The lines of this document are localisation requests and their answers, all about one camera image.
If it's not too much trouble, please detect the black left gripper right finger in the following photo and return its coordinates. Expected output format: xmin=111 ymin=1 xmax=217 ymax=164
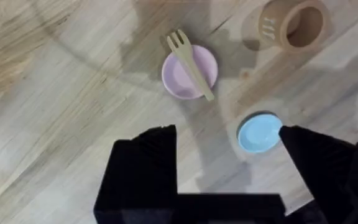
xmin=278 ymin=125 xmax=358 ymax=224

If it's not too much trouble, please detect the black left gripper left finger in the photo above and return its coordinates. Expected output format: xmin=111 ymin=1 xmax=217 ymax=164
xmin=93 ymin=124 xmax=179 ymax=224

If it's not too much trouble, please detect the wooden fork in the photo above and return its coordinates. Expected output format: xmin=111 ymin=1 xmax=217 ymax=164
xmin=165 ymin=29 xmax=215 ymax=102

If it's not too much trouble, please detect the light blue plate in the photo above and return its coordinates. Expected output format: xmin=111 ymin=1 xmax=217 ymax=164
xmin=237 ymin=113 xmax=283 ymax=154

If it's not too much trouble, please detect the pink plate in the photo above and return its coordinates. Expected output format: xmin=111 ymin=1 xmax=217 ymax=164
xmin=161 ymin=45 xmax=219 ymax=100

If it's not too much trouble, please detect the tan utensil container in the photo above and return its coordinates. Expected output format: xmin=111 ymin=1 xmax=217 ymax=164
xmin=257 ymin=0 xmax=331 ymax=53

